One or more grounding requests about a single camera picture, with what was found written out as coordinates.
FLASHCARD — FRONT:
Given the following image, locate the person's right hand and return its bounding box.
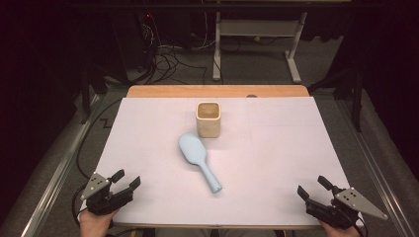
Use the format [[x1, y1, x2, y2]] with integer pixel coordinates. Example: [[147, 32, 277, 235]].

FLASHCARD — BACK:
[[318, 220, 363, 237]]

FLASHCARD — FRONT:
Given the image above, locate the wooden table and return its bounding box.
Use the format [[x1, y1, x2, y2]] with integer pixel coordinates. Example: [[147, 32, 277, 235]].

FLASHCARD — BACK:
[[83, 84, 357, 231]]

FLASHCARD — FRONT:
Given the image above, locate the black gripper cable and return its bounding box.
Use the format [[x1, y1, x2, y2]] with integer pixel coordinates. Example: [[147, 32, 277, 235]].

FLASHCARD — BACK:
[[71, 183, 87, 229], [352, 222, 368, 237]]

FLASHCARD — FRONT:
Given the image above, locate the black floor cable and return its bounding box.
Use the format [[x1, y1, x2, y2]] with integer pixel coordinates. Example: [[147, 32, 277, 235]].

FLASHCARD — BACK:
[[75, 98, 124, 181]]

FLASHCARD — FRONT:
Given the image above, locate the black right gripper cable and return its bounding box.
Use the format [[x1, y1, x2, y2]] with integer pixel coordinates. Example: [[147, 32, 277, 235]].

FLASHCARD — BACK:
[[352, 222, 368, 237]]

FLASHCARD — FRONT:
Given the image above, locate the beige square cup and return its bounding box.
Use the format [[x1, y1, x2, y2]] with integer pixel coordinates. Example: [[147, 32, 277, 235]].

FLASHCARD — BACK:
[[195, 101, 222, 139]]

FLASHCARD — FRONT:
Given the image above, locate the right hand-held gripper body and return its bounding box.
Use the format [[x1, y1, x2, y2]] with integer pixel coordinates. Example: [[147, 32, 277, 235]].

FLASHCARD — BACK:
[[304, 187, 389, 231]]

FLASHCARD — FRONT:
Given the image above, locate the white paper sheet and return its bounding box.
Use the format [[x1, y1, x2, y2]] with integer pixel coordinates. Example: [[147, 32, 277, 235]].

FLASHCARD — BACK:
[[76, 96, 366, 228]]

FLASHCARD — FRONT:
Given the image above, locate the black metal stand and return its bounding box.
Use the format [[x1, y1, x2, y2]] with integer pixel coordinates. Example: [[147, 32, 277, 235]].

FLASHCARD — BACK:
[[307, 61, 366, 133], [79, 64, 109, 125]]

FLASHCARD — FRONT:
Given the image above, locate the tangle of black cables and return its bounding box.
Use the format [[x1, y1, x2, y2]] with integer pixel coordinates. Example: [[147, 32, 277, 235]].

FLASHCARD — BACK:
[[143, 43, 218, 85]]

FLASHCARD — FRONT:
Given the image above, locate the dark computer tower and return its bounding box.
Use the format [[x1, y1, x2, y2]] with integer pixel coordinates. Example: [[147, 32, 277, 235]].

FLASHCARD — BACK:
[[110, 11, 157, 73]]

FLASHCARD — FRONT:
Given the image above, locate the white metal desk frame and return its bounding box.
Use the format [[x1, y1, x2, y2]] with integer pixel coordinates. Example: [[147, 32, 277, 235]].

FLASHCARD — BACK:
[[211, 11, 309, 85]]

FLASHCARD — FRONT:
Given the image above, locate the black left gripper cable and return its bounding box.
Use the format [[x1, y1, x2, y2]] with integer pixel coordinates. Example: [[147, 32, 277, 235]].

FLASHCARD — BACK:
[[71, 183, 87, 229]]

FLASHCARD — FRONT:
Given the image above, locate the person's left hand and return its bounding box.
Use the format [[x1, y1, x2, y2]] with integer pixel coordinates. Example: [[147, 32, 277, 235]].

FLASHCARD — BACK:
[[78, 208, 119, 237]]

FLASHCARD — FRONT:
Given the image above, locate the silver metal floor rail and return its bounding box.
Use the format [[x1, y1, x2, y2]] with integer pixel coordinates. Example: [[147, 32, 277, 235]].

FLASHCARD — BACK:
[[335, 98, 419, 237], [19, 94, 102, 237]]

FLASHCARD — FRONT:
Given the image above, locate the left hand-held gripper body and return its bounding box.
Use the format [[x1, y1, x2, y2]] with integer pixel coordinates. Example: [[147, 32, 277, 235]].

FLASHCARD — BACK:
[[80, 171, 134, 217]]

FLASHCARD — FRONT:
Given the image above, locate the light blue rice paddle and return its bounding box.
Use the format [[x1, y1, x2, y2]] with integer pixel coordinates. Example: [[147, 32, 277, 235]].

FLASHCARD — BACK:
[[178, 132, 223, 195]]

